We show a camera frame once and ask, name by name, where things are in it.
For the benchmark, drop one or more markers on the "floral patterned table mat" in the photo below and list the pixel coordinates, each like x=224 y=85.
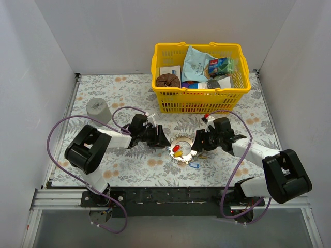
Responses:
x=143 y=166

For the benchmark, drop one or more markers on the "white box in basket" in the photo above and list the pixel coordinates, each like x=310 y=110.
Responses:
x=173 y=70

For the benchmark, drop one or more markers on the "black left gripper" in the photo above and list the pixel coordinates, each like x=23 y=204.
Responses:
x=159 y=135

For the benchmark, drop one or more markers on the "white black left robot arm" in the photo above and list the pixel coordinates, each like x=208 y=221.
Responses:
x=87 y=149

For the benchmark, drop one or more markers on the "yellow key tag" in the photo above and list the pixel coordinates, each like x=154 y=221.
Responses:
x=178 y=154

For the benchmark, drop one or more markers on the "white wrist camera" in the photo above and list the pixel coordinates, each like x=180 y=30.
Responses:
x=151 y=118
x=209 y=123

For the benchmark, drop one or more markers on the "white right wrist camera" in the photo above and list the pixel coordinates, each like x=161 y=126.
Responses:
x=209 y=123

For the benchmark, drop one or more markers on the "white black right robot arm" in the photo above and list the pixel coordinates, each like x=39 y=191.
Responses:
x=284 y=175

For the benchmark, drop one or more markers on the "red key tag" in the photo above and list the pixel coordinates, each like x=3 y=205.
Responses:
x=176 y=148

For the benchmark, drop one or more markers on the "green sponge pack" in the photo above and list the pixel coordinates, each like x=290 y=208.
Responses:
x=221 y=66

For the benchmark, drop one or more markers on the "light blue chips bag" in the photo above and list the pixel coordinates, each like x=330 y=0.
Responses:
x=195 y=66

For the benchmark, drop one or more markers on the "yellow plastic shopping basket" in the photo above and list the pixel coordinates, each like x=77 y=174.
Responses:
x=194 y=97

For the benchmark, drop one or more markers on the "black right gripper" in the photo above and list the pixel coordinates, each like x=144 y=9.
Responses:
x=204 y=139

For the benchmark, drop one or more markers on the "brown round pouch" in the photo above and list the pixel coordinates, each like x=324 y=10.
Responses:
x=168 y=80

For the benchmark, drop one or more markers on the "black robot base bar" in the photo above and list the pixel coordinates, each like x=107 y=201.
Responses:
x=168 y=201

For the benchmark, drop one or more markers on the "white paper item in basket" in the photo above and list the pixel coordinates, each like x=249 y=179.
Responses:
x=222 y=83

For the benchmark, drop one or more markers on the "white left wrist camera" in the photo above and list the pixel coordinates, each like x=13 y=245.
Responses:
x=151 y=118

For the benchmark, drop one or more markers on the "grey cylinder block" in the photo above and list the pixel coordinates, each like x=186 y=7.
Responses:
x=98 y=109

